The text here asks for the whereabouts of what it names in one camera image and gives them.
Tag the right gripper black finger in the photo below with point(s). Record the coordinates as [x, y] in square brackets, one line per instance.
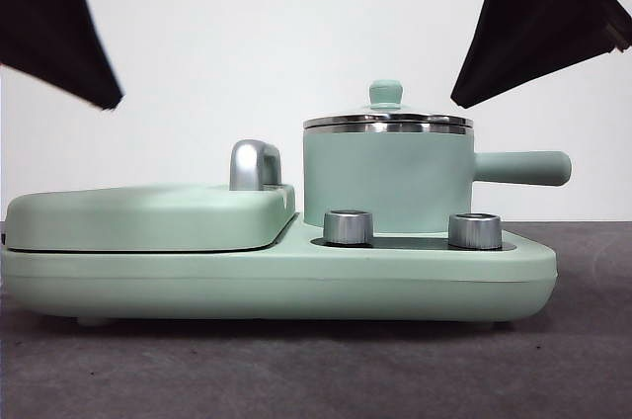
[533, 33]

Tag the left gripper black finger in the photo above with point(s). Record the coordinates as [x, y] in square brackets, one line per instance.
[44, 19]

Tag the glass pot lid green knob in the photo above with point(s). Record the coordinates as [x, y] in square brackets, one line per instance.
[386, 93]

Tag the chrome control knob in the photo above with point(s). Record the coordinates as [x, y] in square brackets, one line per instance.
[475, 231]
[348, 227]

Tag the mint green breakfast machine base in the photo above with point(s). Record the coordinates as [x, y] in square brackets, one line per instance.
[296, 285]

